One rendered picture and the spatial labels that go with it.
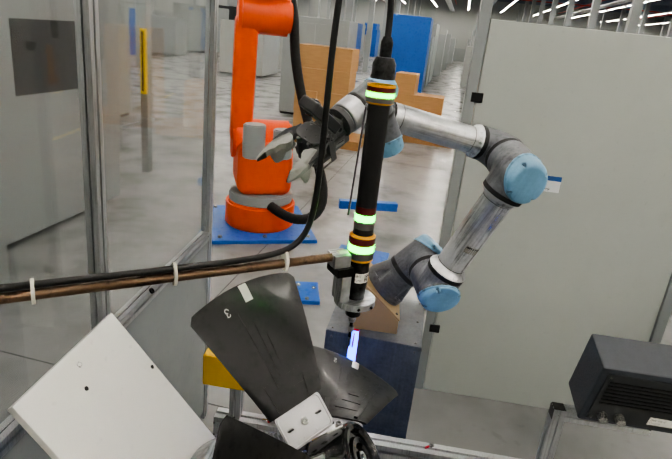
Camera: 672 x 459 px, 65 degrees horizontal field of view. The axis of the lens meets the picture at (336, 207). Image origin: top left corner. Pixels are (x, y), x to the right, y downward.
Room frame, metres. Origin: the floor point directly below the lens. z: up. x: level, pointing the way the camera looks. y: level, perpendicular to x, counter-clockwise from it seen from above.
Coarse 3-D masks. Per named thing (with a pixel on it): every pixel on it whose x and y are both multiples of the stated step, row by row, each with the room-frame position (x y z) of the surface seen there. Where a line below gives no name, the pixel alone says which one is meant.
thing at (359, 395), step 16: (320, 352) 1.04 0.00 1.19; (320, 368) 0.99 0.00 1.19; (336, 368) 1.00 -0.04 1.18; (352, 368) 1.02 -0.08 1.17; (336, 384) 0.94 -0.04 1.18; (352, 384) 0.95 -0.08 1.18; (368, 384) 0.98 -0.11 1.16; (384, 384) 1.02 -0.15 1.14; (336, 400) 0.89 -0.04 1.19; (352, 400) 0.89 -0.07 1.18; (368, 400) 0.91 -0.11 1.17; (384, 400) 0.94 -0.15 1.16; (336, 416) 0.84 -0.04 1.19; (352, 416) 0.84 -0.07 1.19; (368, 416) 0.86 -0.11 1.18
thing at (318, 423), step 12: (312, 396) 0.77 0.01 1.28; (300, 408) 0.75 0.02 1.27; (312, 408) 0.76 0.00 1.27; (324, 408) 0.76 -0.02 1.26; (276, 420) 0.73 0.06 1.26; (288, 420) 0.74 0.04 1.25; (300, 420) 0.74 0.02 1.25; (312, 420) 0.75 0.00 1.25; (324, 420) 0.75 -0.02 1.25; (300, 432) 0.73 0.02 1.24; (312, 432) 0.74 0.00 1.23; (288, 444) 0.71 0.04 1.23; (300, 444) 0.72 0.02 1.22
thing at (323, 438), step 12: (336, 432) 0.72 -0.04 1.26; (348, 432) 0.71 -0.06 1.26; (360, 432) 0.75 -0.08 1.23; (312, 444) 0.72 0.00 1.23; (324, 444) 0.70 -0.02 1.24; (336, 444) 0.69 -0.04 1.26; (348, 444) 0.69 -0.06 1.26; (360, 444) 0.73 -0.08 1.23; (372, 444) 0.75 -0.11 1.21; (336, 456) 0.67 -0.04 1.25; (348, 456) 0.67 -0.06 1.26; (372, 456) 0.73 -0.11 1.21
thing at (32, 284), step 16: (336, 0) 0.76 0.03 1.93; (336, 16) 0.76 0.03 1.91; (336, 32) 0.76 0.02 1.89; (320, 144) 0.76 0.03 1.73; (320, 160) 0.76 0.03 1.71; (320, 176) 0.76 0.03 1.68; (256, 256) 0.71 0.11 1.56; (272, 256) 0.72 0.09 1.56; (288, 256) 0.73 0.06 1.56; (112, 272) 0.62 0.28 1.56; (128, 272) 0.62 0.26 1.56; (144, 272) 0.63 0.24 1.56; (160, 272) 0.64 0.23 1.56; (176, 272) 0.65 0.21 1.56; (0, 288) 0.55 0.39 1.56; (16, 288) 0.56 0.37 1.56; (32, 288) 0.56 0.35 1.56; (32, 304) 0.57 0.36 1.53
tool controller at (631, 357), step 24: (600, 336) 1.14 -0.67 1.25; (600, 360) 1.07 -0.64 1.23; (624, 360) 1.07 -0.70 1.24; (648, 360) 1.07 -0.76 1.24; (576, 384) 1.14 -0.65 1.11; (600, 384) 1.05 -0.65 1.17; (624, 384) 1.04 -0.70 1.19; (648, 384) 1.04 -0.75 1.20; (576, 408) 1.11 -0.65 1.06; (600, 408) 1.07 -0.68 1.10; (624, 408) 1.06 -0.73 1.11; (648, 408) 1.05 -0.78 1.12
